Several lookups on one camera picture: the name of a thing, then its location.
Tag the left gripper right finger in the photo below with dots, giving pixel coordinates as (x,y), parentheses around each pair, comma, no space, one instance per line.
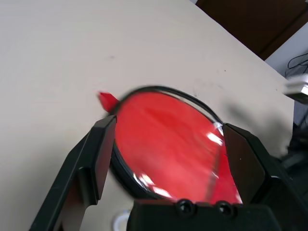
(247,163)

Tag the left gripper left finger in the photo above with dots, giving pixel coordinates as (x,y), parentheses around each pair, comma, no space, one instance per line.
(91,156)

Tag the black and red paddle case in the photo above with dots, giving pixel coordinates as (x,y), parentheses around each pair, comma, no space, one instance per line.
(107,100)

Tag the red ping-pong paddle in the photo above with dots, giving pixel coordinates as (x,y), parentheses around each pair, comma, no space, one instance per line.
(168,144)

